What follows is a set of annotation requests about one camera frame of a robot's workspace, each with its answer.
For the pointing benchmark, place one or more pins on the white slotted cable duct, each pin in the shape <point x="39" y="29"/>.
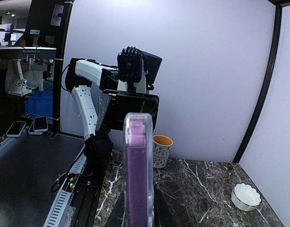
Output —
<point x="61" y="212"/>

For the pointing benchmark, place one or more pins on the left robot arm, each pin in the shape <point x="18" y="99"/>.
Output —
<point x="85" y="80"/>

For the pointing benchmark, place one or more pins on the blue storage bin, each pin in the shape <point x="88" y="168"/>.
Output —
<point x="40" y="104"/>

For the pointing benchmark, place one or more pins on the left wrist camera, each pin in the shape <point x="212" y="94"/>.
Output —
<point x="132" y="69"/>

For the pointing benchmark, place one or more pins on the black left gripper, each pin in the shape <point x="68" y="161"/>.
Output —
<point x="115" y="105"/>

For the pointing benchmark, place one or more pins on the phone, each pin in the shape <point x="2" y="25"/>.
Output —
<point x="138" y="170"/>

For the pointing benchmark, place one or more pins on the white patterned mug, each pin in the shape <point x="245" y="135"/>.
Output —
<point x="161" y="150"/>

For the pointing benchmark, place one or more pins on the phones on side desk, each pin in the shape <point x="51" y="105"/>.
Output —
<point x="38" y="126"/>

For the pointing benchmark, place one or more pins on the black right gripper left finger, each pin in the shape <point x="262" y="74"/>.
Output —
<point x="116" y="219"/>

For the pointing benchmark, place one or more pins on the small circuit board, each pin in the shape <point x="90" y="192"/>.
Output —
<point x="71" y="182"/>

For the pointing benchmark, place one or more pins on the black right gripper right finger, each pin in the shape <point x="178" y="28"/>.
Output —
<point x="163" y="214"/>

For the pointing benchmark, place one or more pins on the white scalloped bowl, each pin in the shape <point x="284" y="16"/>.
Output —
<point x="245" y="197"/>

